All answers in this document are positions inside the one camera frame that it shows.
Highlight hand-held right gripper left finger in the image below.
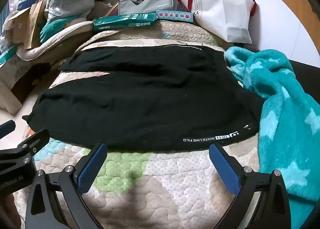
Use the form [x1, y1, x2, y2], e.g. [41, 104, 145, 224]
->
[25, 142, 108, 229]

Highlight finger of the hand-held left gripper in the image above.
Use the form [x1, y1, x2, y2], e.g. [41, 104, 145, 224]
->
[0, 120, 16, 140]
[15, 129, 51, 157]

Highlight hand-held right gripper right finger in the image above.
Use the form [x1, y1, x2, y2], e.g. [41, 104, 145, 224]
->
[209, 142, 292, 229]

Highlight black pants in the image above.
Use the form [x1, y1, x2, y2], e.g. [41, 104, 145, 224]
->
[22, 44, 260, 153]

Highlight heart print quilted bedspread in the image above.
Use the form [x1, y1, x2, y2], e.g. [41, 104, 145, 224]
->
[12, 19, 265, 229]

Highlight teal star print blanket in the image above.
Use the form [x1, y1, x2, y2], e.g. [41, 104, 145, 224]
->
[224, 46, 320, 229]

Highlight beige folded mattress pad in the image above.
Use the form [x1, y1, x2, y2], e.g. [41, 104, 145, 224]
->
[16, 21, 94, 61]

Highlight cardboard box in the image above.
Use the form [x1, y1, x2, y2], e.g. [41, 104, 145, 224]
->
[4, 2, 47, 50]

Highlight teal cloth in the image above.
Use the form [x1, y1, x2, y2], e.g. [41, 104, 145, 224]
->
[40, 16, 80, 43]

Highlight blue flat box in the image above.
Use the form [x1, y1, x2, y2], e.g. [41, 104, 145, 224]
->
[17, 0, 42, 11]

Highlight white paper shopping bag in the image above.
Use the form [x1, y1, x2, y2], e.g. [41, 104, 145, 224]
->
[175, 0, 255, 44]

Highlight teal box with coloured shapes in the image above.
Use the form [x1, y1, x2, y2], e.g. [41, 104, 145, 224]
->
[156, 10, 194, 24]

